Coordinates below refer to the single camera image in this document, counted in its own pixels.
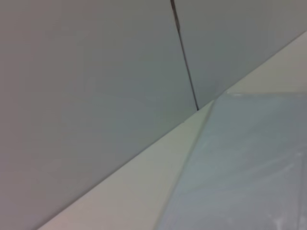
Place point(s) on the transparent document bag red zip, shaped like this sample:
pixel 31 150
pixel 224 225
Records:
pixel 244 167

